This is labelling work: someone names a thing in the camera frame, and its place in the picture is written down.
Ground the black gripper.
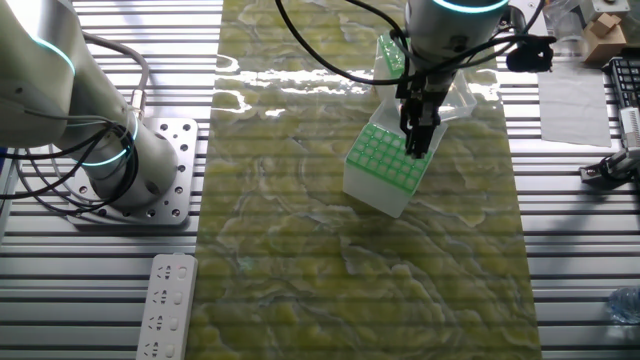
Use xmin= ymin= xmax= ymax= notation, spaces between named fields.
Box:
xmin=397 ymin=64 xmax=457 ymax=160

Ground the clear tip box green rack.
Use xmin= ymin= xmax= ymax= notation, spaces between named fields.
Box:
xmin=342 ymin=97 xmax=450 ymax=220
xmin=373 ymin=32 xmax=479 ymax=126

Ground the white paper sheet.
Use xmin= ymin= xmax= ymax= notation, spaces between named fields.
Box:
xmin=536 ymin=63 xmax=614 ymax=149

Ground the green marble patterned mat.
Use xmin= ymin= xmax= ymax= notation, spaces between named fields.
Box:
xmin=184 ymin=0 xmax=544 ymax=360

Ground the clear plastic container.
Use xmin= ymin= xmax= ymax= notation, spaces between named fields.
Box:
xmin=542 ymin=3 xmax=590 ymax=60

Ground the brown cardboard box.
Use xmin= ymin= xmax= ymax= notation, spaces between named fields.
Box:
xmin=581 ymin=12 xmax=629 ymax=65

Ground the black keyboard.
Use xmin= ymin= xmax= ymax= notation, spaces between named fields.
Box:
xmin=608 ymin=55 xmax=640 ymax=110

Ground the grey metal device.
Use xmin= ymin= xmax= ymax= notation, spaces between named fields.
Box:
xmin=579 ymin=0 xmax=632 ymax=16

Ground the clear water bottle blue cap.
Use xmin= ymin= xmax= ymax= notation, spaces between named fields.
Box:
xmin=607 ymin=286 xmax=640 ymax=325

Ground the white power strip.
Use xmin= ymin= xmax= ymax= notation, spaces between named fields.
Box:
xmin=134 ymin=253 xmax=200 ymax=360

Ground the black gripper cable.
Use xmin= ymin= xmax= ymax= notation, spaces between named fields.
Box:
xmin=273 ymin=0 xmax=416 ymax=86

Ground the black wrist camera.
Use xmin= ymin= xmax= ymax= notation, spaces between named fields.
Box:
xmin=505 ymin=33 xmax=557 ymax=75

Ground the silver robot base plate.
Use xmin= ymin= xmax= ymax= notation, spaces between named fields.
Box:
xmin=67 ymin=117 xmax=200 ymax=226

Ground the grey cable metal connector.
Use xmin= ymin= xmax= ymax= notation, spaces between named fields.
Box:
xmin=77 ymin=30 xmax=151 ymax=124

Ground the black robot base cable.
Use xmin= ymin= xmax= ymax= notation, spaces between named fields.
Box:
xmin=0 ymin=119 xmax=141 ymax=217

